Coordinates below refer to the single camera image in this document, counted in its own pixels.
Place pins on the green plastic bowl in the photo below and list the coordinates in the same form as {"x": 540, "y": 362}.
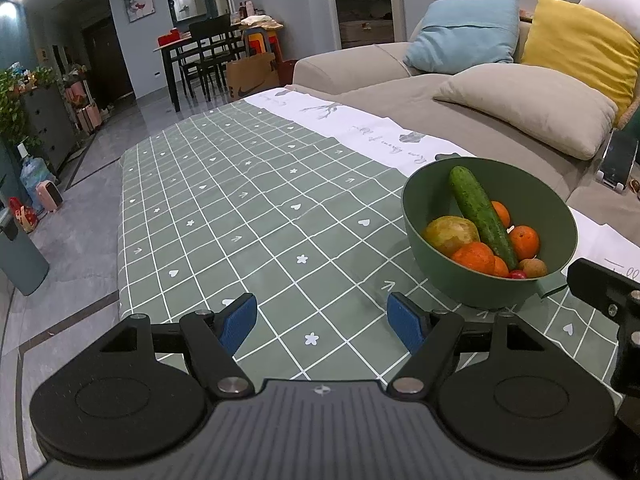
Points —
{"x": 450, "y": 285}

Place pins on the grey dresser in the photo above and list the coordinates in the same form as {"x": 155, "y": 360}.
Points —
{"x": 47, "y": 120}

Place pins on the green cucumber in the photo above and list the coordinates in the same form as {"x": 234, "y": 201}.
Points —
{"x": 480, "y": 210}

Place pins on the beige sofa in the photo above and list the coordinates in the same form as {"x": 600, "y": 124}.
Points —
{"x": 380, "y": 67}

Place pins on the small red fruit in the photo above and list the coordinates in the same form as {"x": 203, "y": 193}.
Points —
{"x": 517, "y": 274}

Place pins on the pink space heater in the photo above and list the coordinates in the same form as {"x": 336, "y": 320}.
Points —
{"x": 50, "y": 195}

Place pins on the framed wall picture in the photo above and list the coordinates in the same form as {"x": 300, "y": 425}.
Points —
{"x": 137, "y": 2}

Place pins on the large water bottle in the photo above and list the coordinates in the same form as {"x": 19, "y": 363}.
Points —
{"x": 35, "y": 175}

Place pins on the pink storage rack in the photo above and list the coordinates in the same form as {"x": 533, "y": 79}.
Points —
{"x": 85, "y": 110}

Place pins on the white paper sheet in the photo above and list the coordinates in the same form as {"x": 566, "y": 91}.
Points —
{"x": 600, "y": 240}

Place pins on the round brown fruit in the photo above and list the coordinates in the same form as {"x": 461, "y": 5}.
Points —
{"x": 533, "y": 266}

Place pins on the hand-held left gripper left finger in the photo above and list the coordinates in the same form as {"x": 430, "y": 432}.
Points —
{"x": 237, "y": 325}

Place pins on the smartphone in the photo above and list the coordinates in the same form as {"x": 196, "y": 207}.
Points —
{"x": 622, "y": 155}

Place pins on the beige cloth pile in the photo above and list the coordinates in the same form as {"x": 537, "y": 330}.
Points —
{"x": 262, "y": 22}

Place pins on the wall mirror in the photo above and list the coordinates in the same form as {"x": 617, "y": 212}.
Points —
{"x": 187, "y": 2}

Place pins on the red box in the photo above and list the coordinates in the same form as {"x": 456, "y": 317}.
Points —
{"x": 172, "y": 39}

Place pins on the stack of coloured stools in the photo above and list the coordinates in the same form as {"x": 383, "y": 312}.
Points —
{"x": 260, "y": 42}

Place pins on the yellow pillow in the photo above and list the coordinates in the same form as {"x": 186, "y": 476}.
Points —
{"x": 575, "y": 45}

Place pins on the beige pillow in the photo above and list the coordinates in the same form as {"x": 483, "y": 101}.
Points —
{"x": 525, "y": 105}

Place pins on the trailing green potted plant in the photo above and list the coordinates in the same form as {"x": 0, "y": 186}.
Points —
{"x": 10, "y": 105}

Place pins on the red gift bag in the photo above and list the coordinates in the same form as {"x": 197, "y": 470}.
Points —
{"x": 22, "y": 215}

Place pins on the brown paper bag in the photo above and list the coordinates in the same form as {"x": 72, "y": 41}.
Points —
{"x": 252, "y": 77}

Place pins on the white phone stand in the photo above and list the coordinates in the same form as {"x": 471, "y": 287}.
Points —
{"x": 615, "y": 182}

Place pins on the yellow green mango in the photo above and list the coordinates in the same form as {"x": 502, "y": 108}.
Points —
{"x": 447, "y": 235}

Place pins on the light blue pillow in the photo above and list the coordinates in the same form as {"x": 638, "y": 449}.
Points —
{"x": 460, "y": 35}

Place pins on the small orange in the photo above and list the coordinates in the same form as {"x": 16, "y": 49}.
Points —
{"x": 501, "y": 214}
{"x": 525, "y": 241}
{"x": 500, "y": 267}

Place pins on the green checkered tablecloth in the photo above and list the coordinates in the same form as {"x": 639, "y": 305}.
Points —
{"x": 225, "y": 200}

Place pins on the large orange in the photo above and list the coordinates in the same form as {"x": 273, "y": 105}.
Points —
{"x": 472, "y": 257}

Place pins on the black dining chair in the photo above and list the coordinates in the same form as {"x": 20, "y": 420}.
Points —
{"x": 210, "y": 27}
{"x": 225, "y": 62}

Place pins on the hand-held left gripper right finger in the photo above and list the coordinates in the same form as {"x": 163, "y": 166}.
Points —
{"x": 406, "y": 320}

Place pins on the light wooden furniture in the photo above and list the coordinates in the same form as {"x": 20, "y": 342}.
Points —
{"x": 365, "y": 35}

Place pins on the dark dining table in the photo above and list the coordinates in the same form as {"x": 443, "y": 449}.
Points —
{"x": 171, "y": 80}

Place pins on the grey blue trash bin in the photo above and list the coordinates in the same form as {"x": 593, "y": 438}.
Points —
{"x": 20, "y": 260}

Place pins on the wall switch panel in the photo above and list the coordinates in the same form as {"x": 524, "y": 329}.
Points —
{"x": 43, "y": 56}

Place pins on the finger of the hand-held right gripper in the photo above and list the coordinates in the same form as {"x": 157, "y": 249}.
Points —
{"x": 600, "y": 285}

